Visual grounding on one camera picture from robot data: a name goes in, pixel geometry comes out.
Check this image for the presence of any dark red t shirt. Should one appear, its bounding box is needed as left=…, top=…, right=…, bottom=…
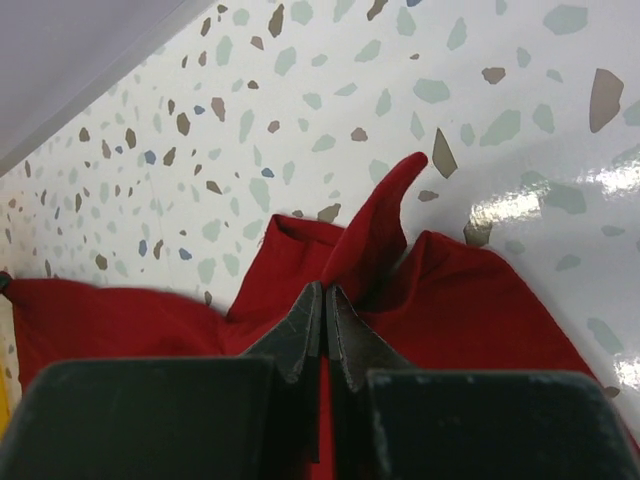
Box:
left=7, top=153, right=592, bottom=479

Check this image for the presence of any yellow plastic tray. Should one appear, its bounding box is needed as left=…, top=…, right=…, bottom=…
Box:
left=0, top=299, right=14, bottom=431

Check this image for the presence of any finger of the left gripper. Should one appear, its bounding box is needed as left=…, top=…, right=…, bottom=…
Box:
left=0, top=272, right=11, bottom=299

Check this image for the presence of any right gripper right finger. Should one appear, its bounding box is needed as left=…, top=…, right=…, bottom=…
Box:
left=325, top=286, right=639, bottom=479

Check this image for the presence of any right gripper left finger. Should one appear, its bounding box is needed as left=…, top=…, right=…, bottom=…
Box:
left=1, top=282, right=321, bottom=479

